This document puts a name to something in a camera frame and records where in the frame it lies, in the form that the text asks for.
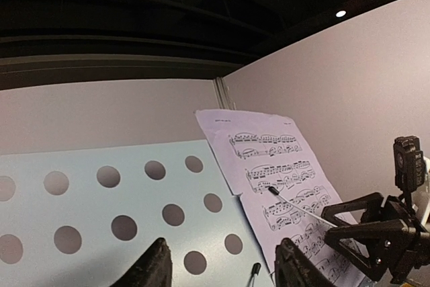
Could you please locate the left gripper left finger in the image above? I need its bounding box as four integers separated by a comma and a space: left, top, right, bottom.
112, 238, 173, 287

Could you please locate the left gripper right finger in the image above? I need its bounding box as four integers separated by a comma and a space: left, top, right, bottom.
274, 238, 333, 287

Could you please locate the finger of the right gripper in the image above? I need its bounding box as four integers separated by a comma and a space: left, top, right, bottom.
324, 218, 417, 283
321, 192, 384, 225

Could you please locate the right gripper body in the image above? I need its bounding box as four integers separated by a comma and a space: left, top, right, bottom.
382, 196, 429, 284

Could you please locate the purple sheet music page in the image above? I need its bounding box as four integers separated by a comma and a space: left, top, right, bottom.
196, 110, 364, 286

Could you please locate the white perforated music stand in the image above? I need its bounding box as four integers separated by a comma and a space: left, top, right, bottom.
1, 140, 264, 286

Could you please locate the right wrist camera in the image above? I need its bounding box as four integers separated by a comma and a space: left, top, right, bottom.
393, 136, 429, 226

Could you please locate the right aluminium corner post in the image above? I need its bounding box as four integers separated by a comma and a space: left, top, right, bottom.
214, 77, 234, 110

